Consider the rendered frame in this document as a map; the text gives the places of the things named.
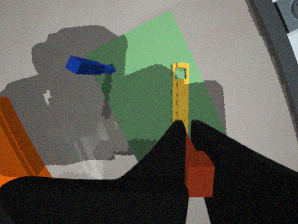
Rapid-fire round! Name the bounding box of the blue pin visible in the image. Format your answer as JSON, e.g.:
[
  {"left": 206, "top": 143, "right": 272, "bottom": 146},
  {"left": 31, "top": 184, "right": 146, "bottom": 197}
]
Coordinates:
[{"left": 65, "top": 55, "right": 116, "bottom": 75}]

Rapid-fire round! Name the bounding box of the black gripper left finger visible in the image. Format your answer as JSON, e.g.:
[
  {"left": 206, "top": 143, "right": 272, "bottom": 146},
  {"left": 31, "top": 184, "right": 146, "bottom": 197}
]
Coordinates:
[{"left": 0, "top": 120, "right": 190, "bottom": 224}]

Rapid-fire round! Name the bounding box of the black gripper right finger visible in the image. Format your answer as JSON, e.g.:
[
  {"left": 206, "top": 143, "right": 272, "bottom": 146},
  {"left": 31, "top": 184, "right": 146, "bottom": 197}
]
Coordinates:
[{"left": 190, "top": 120, "right": 298, "bottom": 224}]

